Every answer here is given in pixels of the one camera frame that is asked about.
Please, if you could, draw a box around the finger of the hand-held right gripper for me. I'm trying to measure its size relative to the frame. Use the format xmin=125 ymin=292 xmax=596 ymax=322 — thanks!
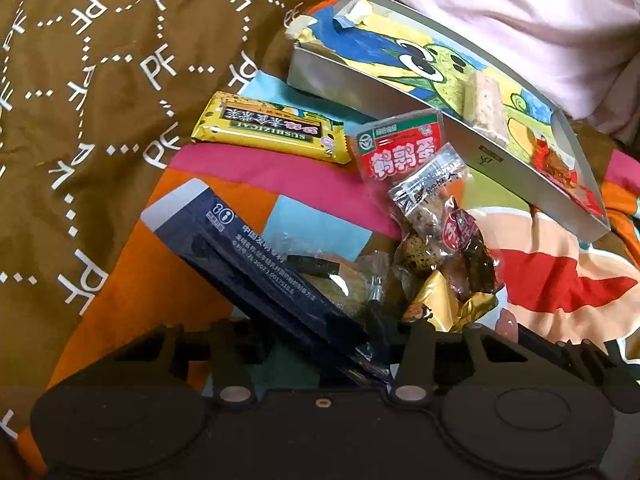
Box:
xmin=517 ymin=324 xmax=640 ymax=413

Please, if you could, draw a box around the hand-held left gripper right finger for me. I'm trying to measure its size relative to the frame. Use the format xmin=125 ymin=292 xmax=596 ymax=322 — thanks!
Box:
xmin=365 ymin=304 xmax=533 ymax=407

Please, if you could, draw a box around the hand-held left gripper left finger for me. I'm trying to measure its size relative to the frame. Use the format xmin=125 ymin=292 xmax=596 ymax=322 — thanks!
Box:
xmin=97 ymin=320 xmax=261 ymax=408

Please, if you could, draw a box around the gold foil candy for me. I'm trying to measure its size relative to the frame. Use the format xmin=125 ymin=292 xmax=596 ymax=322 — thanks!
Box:
xmin=402 ymin=270 xmax=462 ymax=333
xmin=459 ymin=291 xmax=499 ymax=332

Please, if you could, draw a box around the clear packet tan pastry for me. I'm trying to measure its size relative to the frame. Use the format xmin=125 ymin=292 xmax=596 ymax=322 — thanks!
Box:
xmin=320 ymin=252 xmax=387 ymax=321

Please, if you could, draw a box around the dark brown snack packet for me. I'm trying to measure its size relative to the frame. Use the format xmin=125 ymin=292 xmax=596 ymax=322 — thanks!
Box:
xmin=440 ymin=207 xmax=503 ymax=296

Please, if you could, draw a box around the navy blue packet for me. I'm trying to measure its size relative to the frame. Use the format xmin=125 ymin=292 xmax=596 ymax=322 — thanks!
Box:
xmin=141 ymin=178 xmax=393 ymax=378

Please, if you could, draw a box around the clear packet with black print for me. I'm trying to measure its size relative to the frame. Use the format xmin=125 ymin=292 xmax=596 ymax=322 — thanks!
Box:
xmin=387 ymin=142 xmax=473 ymax=233

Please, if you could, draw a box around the red green egg packet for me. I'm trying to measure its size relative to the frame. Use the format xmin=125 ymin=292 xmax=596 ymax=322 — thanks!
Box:
xmin=349 ymin=108 xmax=446 ymax=276

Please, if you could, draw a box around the yellow snack bar packet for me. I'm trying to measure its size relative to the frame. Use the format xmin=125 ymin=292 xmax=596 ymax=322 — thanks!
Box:
xmin=190 ymin=91 xmax=353 ymax=165

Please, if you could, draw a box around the grey box with cartoon drawing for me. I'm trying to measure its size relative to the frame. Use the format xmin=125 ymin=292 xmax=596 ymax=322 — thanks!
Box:
xmin=286 ymin=0 xmax=612 ymax=243

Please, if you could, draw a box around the red snack packet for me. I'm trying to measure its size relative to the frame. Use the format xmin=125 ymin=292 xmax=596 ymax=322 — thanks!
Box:
xmin=532 ymin=132 xmax=603 ymax=213

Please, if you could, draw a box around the brown printed blanket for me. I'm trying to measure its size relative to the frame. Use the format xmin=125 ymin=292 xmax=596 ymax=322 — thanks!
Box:
xmin=0 ymin=0 xmax=640 ymax=480

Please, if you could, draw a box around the rice cracker bar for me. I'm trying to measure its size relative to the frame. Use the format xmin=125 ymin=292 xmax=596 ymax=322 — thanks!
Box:
xmin=464 ymin=71 xmax=512 ymax=147

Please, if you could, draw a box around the pink bed sheet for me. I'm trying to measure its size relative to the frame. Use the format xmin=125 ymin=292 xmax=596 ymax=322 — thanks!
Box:
xmin=340 ymin=0 xmax=640 ymax=146

